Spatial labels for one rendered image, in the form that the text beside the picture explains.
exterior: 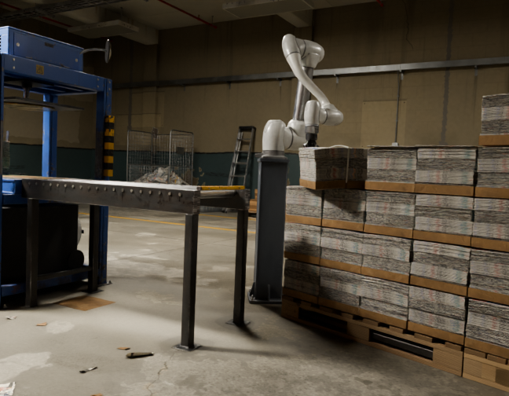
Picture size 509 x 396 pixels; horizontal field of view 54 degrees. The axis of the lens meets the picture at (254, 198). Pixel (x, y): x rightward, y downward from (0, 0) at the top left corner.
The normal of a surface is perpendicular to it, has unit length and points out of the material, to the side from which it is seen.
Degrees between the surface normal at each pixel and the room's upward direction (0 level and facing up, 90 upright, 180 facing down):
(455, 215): 89
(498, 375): 90
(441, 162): 90
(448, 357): 90
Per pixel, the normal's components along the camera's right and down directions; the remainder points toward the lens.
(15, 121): 0.87, 0.07
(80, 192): -0.49, 0.03
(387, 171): -0.70, 0.00
